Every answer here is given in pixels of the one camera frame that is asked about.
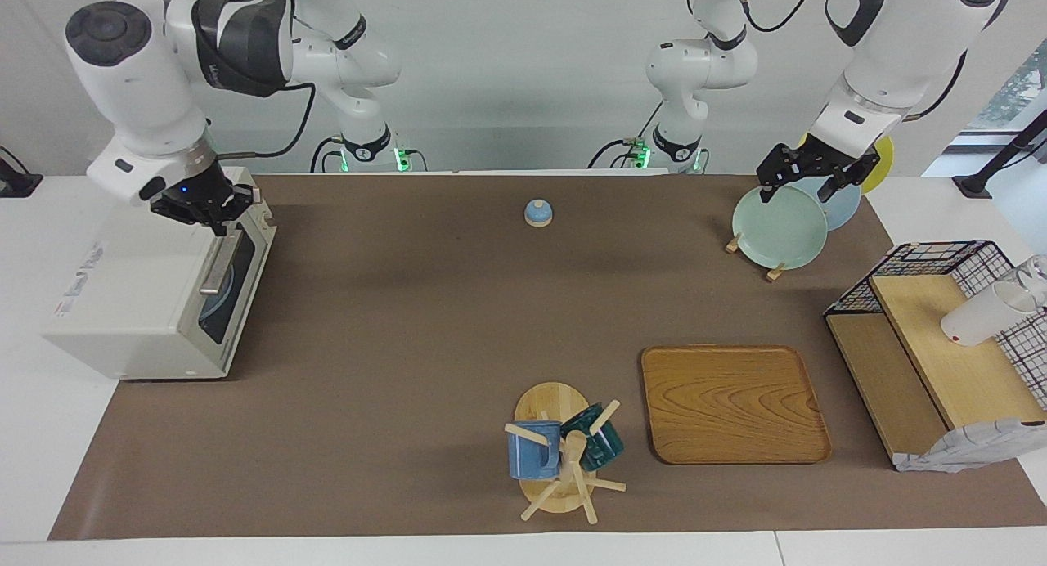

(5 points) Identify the white plastic cup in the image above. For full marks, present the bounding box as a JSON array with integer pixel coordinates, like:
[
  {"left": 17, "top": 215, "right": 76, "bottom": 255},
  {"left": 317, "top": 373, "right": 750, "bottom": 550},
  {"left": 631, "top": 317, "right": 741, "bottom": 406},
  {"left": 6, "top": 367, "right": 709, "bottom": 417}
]
[{"left": 940, "top": 281, "right": 1040, "bottom": 347}]

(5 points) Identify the black wire basket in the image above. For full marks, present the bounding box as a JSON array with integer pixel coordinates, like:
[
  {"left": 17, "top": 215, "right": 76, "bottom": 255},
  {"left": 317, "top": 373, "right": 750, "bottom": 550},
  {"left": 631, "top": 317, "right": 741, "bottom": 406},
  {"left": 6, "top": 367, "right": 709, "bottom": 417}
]
[{"left": 824, "top": 240, "right": 1047, "bottom": 411}]

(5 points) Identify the window with frame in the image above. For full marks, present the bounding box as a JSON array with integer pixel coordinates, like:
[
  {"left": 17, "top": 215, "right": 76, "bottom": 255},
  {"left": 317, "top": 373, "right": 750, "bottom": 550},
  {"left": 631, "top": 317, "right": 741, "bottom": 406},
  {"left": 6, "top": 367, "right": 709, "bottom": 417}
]
[{"left": 924, "top": 38, "right": 1047, "bottom": 178}]

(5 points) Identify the wooden serving tray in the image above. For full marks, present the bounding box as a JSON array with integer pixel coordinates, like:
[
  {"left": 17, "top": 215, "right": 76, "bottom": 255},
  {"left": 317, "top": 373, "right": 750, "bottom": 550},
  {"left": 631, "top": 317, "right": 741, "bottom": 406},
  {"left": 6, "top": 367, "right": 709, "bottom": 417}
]
[{"left": 640, "top": 344, "right": 833, "bottom": 465}]

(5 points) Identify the wooden plate rack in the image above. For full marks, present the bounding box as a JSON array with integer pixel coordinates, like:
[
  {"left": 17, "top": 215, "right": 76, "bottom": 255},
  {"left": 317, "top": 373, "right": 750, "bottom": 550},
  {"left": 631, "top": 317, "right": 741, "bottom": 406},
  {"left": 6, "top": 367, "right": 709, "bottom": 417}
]
[{"left": 725, "top": 232, "right": 788, "bottom": 282}]

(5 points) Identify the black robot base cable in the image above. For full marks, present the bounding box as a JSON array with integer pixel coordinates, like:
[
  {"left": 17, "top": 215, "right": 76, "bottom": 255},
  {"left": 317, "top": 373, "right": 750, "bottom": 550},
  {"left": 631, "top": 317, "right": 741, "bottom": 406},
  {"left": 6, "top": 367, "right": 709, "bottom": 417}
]
[
  {"left": 587, "top": 100, "right": 665, "bottom": 170},
  {"left": 309, "top": 135, "right": 348, "bottom": 174}
]

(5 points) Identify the pale green plate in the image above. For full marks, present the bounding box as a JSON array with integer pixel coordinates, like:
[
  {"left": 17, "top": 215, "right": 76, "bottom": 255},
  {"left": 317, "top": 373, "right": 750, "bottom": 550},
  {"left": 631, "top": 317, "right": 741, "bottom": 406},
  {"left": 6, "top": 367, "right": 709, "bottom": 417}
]
[{"left": 731, "top": 186, "right": 829, "bottom": 271}]

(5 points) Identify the blue mug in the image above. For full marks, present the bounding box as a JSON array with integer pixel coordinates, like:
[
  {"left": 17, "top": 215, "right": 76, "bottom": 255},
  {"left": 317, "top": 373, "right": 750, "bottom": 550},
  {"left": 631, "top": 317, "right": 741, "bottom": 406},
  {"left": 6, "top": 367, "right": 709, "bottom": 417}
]
[{"left": 507, "top": 420, "right": 564, "bottom": 480}]

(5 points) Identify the black clamp mount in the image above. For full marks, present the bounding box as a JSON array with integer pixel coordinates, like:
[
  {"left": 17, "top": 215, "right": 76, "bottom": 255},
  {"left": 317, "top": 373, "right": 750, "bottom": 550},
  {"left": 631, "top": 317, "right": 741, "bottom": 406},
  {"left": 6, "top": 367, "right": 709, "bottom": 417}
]
[{"left": 0, "top": 146, "right": 43, "bottom": 199}]

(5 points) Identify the pale blue racked plate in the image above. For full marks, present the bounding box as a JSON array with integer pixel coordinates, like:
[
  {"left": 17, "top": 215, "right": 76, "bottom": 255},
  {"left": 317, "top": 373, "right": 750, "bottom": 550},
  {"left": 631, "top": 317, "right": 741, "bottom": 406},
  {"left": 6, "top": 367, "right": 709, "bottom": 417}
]
[{"left": 793, "top": 177, "right": 861, "bottom": 231}]

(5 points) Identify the light blue plate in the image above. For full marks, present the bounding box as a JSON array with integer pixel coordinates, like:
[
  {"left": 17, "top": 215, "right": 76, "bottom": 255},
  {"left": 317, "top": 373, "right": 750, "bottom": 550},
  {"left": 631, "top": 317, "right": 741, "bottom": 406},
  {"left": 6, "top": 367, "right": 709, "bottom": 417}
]
[{"left": 201, "top": 255, "right": 240, "bottom": 328}]

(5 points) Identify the wooden mug tree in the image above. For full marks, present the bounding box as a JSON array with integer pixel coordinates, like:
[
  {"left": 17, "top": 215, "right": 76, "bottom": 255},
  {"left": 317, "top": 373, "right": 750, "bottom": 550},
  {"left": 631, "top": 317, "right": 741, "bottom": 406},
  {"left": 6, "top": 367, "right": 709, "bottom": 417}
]
[{"left": 504, "top": 381, "right": 627, "bottom": 524}]

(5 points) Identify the dark green mug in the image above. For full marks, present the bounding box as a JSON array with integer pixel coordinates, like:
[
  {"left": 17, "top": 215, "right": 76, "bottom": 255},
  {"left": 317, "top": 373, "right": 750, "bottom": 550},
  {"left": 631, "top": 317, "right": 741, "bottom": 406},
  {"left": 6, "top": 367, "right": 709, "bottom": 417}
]
[{"left": 560, "top": 402, "right": 625, "bottom": 472}]

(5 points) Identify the grey patterned cloth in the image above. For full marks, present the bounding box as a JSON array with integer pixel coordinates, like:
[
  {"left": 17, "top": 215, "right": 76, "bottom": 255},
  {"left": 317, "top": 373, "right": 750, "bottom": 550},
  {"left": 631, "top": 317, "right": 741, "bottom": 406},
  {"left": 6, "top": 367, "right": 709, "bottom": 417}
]
[{"left": 893, "top": 417, "right": 1047, "bottom": 474}]

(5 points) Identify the oven door with handle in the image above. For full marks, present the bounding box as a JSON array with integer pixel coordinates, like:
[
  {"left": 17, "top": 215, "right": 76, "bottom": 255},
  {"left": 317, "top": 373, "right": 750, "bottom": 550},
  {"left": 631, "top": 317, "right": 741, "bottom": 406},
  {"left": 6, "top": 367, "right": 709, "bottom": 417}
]
[{"left": 193, "top": 196, "right": 277, "bottom": 372}]

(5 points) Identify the clear glass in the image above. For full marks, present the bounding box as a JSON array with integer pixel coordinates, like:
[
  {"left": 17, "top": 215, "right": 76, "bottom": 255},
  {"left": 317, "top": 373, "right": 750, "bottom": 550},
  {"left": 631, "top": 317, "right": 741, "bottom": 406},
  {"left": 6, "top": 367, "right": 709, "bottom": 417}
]
[{"left": 1010, "top": 254, "right": 1047, "bottom": 309}]

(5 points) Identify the brown table mat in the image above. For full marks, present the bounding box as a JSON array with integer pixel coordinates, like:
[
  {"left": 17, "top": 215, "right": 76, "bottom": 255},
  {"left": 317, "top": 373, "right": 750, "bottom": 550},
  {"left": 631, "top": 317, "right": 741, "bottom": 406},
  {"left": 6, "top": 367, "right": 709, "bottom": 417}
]
[{"left": 47, "top": 173, "right": 1047, "bottom": 541}]

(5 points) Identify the yellow plate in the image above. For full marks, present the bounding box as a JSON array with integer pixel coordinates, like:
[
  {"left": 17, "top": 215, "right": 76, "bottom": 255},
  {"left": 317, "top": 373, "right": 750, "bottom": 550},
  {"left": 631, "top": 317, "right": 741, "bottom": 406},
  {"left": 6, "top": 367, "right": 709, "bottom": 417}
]
[{"left": 798, "top": 133, "right": 895, "bottom": 195}]

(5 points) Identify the wooden step shelf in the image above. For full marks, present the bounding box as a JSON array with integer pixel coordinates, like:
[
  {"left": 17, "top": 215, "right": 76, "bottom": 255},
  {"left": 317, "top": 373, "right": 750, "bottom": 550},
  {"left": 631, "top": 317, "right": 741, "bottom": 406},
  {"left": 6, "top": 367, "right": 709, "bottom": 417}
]
[{"left": 825, "top": 274, "right": 1047, "bottom": 469}]

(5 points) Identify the white toaster oven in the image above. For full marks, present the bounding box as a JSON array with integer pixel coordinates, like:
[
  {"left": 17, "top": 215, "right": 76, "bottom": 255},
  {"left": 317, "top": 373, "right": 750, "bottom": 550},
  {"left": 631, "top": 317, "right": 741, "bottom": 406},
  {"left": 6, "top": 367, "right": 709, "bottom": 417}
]
[{"left": 43, "top": 169, "right": 277, "bottom": 380}]

